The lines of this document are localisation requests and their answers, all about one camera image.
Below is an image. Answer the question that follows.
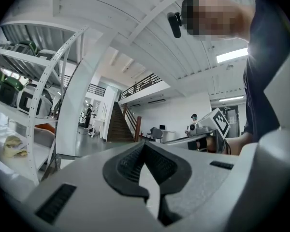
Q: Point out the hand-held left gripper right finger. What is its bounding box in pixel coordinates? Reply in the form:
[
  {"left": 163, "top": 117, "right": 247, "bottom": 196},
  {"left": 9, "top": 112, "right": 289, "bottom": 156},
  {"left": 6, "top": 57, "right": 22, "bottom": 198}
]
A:
[{"left": 144, "top": 141, "right": 242, "bottom": 227}]

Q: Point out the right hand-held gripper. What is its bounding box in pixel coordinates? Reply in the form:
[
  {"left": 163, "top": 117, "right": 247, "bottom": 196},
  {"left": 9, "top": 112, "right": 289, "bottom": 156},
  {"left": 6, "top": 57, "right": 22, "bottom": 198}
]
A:
[{"left": 163, "top": 107, "right": 232, "bottom": 153}]

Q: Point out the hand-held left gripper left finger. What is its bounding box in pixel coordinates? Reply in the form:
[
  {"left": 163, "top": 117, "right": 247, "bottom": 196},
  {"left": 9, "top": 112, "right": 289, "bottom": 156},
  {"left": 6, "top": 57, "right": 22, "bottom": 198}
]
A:
[{"left": 21, "top": 141, "right": 166, "bottom": 232}]

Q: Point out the person's right forearm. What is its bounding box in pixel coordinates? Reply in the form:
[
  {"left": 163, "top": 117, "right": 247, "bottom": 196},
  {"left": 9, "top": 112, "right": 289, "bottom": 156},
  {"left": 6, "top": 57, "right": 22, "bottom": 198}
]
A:
[{"left": 226, "top": 131, "right": 257, "bottom": 156}]

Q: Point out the person's right hand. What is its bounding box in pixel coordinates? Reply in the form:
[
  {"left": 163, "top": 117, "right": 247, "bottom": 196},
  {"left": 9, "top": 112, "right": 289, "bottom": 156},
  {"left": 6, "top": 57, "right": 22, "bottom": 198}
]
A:
[{"left": 206, "top": 136, "right": 218, "bottom": 152}]

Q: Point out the white desk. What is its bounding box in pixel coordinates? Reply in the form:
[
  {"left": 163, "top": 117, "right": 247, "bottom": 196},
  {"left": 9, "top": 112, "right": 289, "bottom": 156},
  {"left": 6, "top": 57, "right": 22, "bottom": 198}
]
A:
[{"left": 159, "top": 129, "right": 177, "bottom": 144}]

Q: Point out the grey chair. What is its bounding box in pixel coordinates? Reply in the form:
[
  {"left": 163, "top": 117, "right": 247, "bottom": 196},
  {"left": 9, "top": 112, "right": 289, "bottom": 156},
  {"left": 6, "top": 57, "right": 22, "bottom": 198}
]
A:
[{"left": 151, "top": 128, "right": 164, "bottom": 144}]

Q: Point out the blue chair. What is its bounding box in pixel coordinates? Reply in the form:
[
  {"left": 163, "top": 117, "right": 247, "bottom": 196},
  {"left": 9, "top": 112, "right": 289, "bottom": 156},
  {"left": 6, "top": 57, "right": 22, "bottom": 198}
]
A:
[{"left": 146, "top": 127, "right": 158, "bottom": 140}]

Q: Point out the long ceiling light strip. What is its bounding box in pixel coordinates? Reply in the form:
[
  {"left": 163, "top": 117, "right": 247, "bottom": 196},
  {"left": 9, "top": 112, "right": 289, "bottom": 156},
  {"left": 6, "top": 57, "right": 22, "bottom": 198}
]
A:
[{"left": 218, "top": 95, "right": 245, "bottom": 103}]

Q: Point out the brown wooden staircase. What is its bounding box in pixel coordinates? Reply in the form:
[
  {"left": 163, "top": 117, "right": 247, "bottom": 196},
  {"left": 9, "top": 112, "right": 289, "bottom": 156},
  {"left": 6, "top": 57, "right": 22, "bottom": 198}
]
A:
[{"left": 107, "top": 101, "right": 142, "bottom": 143}]

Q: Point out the black mezzanine railing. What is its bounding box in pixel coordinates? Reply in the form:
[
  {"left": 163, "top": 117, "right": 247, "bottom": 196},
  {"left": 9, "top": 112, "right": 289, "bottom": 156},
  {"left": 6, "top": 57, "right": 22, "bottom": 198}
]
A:
[{"left": 118, "top": 73, "right": 164, "bottom": 101}]

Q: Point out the grey cushion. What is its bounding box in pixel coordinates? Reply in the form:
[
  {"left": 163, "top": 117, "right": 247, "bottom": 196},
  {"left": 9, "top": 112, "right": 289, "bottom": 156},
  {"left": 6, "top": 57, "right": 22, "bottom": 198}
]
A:
[{"left": 33, "top": 127, "right": 56, "bottom": 143}]

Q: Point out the orange cushion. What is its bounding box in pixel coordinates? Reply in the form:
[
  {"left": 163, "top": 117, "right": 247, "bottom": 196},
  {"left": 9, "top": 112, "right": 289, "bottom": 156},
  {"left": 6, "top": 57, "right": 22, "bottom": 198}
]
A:
[{"left": 34, "top": 123, "right": 57, "bottom": 134}]

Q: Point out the white square column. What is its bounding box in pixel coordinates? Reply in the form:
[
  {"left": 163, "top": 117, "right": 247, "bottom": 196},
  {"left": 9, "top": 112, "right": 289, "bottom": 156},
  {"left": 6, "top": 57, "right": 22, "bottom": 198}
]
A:
[{"left": 55, "top": 30, "right": 119, "bottom": 157}]

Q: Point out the pale yellow cloth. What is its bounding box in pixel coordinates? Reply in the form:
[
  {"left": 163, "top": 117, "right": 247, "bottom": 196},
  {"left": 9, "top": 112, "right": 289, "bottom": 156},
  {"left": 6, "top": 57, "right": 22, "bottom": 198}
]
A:
[{"left": 3, "top": 135, "right": 29, "bottom": 159}]

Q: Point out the rectangular ceiling light panel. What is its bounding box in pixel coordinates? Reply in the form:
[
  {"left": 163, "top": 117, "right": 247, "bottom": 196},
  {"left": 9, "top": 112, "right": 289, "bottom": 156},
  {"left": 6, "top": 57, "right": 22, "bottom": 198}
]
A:
[{"left": 216, "top": 47, "right": 249, "bottom": 63}]

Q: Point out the person's dark navy shirt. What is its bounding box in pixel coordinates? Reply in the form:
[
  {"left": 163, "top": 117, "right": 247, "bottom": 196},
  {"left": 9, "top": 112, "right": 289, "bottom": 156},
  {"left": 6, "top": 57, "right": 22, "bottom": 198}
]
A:
[{"left": 243, "top": 0, "right": 290, "bottom": 143}]

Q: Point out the white perforated shelf rack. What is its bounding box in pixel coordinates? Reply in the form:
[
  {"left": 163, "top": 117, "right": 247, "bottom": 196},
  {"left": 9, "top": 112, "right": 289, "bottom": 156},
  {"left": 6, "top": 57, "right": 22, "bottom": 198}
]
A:
[{"left": 0, "top": 20, "right": 90, "bottom": 186}]

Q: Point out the person's head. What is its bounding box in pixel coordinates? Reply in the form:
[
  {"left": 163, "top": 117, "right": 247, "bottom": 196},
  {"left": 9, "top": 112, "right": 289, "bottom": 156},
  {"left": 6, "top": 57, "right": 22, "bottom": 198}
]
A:
[{"left": 181, "top": 0, "right": 255, "bottom": 42}]

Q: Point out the white and green case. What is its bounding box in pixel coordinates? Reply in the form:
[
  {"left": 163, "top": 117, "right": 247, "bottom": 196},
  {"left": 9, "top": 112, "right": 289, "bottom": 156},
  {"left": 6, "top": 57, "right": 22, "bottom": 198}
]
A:
[{"left": 36, "top": 49, "right": 57, "bottom": 60}]

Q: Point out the white appliance with black frame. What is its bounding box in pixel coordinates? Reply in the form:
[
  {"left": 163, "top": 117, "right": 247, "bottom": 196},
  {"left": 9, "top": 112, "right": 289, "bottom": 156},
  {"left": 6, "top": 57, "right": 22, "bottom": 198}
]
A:
[{"left": 16, "top": 84, "right": 54, "bottom": 119}]

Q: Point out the black head-mounted camera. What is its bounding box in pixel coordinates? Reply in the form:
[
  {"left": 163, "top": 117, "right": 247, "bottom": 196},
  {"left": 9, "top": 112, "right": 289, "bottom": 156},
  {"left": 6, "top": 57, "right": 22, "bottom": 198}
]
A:
[{"left": 167, "top": 12, "right": 185, "bottom": 39}]

